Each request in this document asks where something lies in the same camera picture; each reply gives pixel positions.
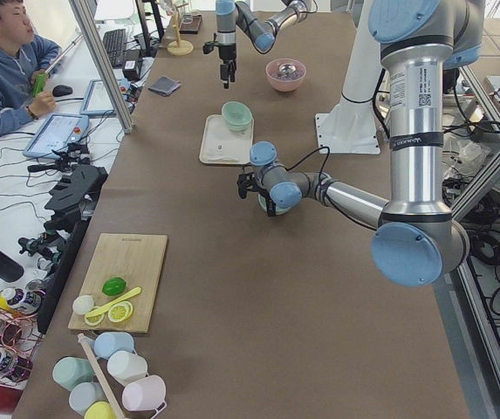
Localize green bowl on tray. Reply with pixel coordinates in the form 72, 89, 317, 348
223, 114, 253, 133

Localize wooden cutting board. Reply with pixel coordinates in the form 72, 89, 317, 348
68, 233, 168, 333

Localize lemon slice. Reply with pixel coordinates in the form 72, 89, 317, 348
107, 300, 134, 323
83, 313, 105, 326

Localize person in blue hoodie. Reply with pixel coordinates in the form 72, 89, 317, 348
0, 1, 60, 137

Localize yellow sauce bottle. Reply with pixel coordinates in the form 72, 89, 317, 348
0, 287, 42, 315

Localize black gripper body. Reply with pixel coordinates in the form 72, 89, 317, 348
258, 189, 276, 208
218, 44, 236, 64

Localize yellow cup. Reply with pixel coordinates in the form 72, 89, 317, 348
84, 401, 117, 419

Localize pink cup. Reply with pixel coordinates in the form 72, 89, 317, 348
122, 374, 167, 411

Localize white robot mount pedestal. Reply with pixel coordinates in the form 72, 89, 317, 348
315, 0, 382, 155

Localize green lime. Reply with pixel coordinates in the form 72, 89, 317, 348
102, 277, 127, 296

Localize yellow plastic knife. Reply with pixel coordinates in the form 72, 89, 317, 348
86, 286, 142, 318

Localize black keyboard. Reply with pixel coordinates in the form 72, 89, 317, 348
102, 29, 127, 68

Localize green bowl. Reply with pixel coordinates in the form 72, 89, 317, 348
260, 200, 290, 216
223, 114, 253, 133

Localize white garlic bulb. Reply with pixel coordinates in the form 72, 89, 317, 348
72, 294, 95, 316

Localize blue teach pendant tablet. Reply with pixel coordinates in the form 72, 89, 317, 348
22, 113, 89, 160

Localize wooden cup rack stick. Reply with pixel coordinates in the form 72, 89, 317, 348
77, 333, 126, 419

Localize black gripper stand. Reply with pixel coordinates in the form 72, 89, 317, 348
44, 164, 108, 233

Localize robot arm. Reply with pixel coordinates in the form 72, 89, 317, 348
202, 0, 316, 89
250, 1, 484, 286

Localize cream rabbit tray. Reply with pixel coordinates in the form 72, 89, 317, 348
199, 114, 253, 165

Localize grey blue cup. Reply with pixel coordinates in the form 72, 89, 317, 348
68, 382, 106, 416

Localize green cup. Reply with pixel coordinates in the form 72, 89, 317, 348
52, 357, 94, 391

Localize black computer mouse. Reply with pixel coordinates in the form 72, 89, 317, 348
52, 85, 73, 98

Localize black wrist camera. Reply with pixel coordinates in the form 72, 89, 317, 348
202, 40, 219, 55
236, 172, 261, 199

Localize pink bowl with ice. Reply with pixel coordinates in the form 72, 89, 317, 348
265, 58, 307, 93

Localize white cup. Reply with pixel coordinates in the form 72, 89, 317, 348
106, 350, 148, 386

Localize green bowl end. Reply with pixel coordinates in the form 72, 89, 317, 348
222, 101, 253, 118

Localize dark wooden tray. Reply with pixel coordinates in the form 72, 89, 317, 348
180, 14, 202, 34

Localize grey folded cloth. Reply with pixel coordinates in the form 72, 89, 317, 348
148, 76, 182, 97

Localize wooden banana stand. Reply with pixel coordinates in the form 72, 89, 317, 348
167, 8, 194, 56

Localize metal ice scoop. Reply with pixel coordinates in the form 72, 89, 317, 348
277, 63, 297, 78

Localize aluminium frame post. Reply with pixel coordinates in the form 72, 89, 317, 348
69, 0, 134, 134

